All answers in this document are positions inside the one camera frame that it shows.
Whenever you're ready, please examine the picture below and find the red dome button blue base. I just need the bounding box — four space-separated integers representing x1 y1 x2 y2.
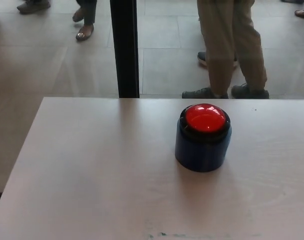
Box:
174 103 233 173

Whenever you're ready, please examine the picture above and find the grey sneaker with white sole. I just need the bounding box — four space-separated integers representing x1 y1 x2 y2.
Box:
197 51 238 69

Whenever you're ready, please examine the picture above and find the person in metallic flat shoes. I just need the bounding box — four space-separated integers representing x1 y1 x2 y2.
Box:
72 0 96 42

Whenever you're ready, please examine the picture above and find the person in khaki trousers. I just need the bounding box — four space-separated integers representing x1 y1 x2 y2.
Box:
181 0 270 100

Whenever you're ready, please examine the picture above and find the grey-brown casual shoe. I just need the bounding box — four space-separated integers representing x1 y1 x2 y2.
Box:
16 0 52 15

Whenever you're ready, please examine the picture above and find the black vertical window frame post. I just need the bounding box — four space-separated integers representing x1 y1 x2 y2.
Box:
110 0 140 99

